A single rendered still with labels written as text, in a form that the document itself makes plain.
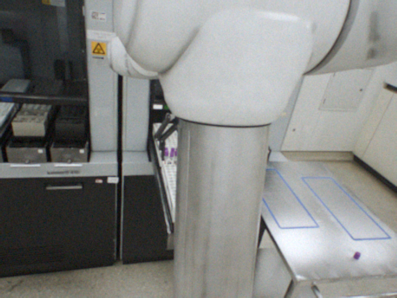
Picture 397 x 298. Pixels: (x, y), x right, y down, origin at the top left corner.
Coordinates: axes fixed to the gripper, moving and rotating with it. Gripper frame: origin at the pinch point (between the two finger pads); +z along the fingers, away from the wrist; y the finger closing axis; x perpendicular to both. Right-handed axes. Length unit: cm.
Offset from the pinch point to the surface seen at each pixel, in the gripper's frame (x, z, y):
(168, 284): 19, 95, 7
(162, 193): -2.0, 14.2, -5.8
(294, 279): -42, 14, 25
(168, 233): -21.6, 14.1, -6.6
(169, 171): 3.0, 8.3, -3.1
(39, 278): 32, 95, -59
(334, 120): 149, 49, 191
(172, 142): 24.9, 8.2, 1.3
